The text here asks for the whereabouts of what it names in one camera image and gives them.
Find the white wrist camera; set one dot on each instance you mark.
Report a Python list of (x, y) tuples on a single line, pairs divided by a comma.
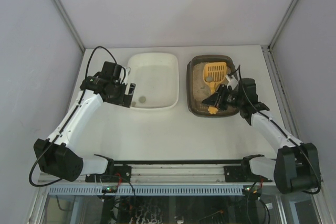
[(232, 82), (126, 72)]

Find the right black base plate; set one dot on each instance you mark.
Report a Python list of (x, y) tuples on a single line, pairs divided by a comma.
[(242, 172)]

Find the white plastic tray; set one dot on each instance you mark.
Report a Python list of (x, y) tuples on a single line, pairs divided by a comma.
[(156, 75)]

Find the yellow litter scoop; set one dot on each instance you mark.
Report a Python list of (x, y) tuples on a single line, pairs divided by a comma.
[(214, 75)]

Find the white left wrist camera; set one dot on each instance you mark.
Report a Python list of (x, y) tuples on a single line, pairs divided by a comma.
[(126, 72)]

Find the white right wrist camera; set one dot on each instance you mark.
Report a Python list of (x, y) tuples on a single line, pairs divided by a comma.
[(232, 82)]

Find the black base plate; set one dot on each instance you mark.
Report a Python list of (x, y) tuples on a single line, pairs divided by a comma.
[(242, 172), (114, 173)]

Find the brown litter box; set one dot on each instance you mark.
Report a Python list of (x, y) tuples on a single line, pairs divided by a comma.
[(197, 90)]

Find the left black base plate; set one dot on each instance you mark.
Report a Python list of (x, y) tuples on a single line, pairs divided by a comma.
[(114, 173)]

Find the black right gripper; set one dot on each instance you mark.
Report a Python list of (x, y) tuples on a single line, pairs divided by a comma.
[(222, 97)]

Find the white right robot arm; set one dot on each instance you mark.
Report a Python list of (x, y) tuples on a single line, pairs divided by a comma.
[(296, 166)]

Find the aluminium rail frame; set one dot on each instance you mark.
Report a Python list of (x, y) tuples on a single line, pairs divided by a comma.
[(162, 179)]

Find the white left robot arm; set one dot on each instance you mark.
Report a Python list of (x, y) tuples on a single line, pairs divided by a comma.
[(56, 154)]

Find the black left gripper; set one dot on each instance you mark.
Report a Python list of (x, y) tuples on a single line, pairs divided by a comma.
[(126, 94)]

